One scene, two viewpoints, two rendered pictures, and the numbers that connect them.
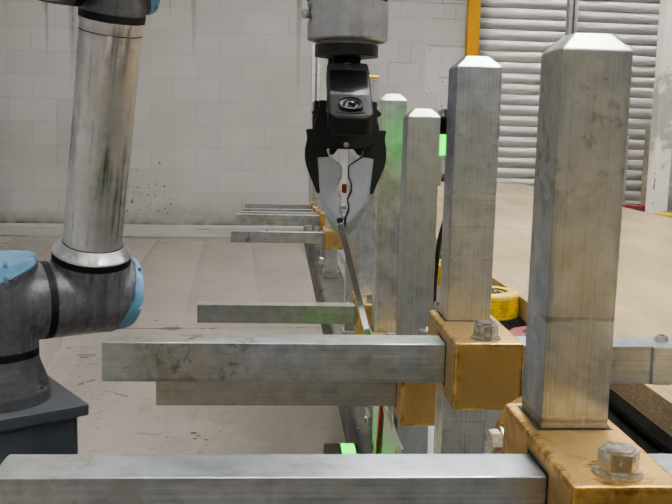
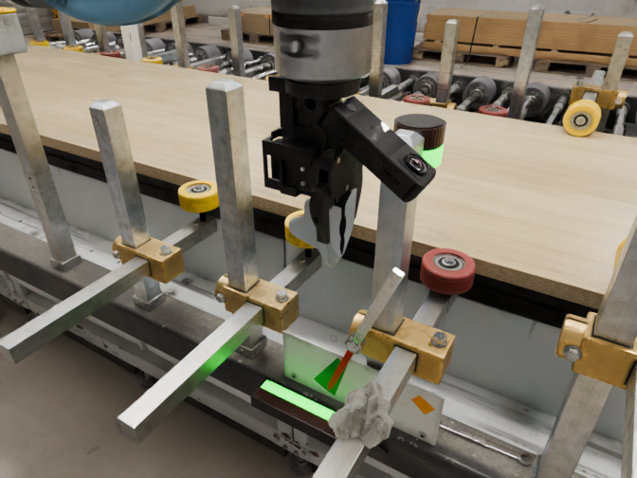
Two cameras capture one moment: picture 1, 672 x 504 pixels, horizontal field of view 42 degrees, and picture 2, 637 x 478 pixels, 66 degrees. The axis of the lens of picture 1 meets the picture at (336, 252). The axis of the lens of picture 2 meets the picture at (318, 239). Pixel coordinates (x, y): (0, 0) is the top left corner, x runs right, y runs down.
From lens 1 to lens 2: 0.85 m
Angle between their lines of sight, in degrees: 57
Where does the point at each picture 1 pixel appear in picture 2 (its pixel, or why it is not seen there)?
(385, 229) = (243, 211)
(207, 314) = (23, 350)
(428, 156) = not seen: hidden behind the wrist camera
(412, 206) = (407, 222)
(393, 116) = (236, 105)
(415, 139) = not seen: hidden behind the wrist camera
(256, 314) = (71, 319)
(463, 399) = not seen: outside the picture
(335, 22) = (355, 61)
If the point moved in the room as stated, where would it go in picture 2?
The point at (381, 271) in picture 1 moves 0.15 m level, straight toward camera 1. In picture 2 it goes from (245, 245) to (323, 282)
